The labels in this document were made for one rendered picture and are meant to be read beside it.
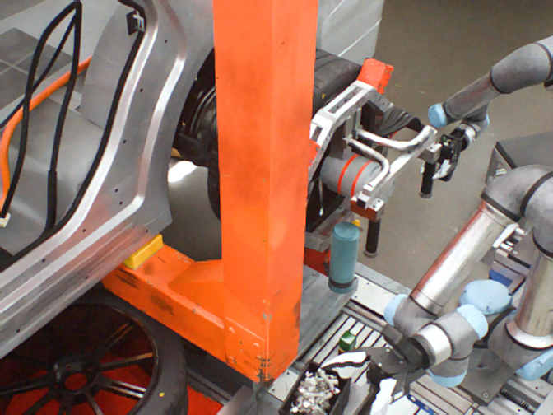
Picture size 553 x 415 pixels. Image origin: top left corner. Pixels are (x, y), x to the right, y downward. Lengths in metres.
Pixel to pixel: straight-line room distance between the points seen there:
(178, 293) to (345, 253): 0.54
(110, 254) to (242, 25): 0.98
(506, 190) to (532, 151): 1.95
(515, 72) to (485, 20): 2.86
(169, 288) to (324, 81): 0.77
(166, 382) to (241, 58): 1.14
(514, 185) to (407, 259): 1.86
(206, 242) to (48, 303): 1.38
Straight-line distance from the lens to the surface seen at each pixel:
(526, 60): 2.52
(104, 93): 2.60
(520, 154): 3.76
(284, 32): 1.75
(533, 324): 2.02
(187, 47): 2.40
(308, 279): 3.21
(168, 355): 2.65
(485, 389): 2.25
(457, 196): 4.01
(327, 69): 2.59
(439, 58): 4.94
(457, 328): 1.78
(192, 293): 2.51
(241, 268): 2.22
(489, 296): 2.13
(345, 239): 2.65
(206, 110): 2.78
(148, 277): 2.62
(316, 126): 2.49
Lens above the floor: 2.58
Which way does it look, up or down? 42 degrees down
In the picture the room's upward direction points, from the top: 1 degrees clockwise
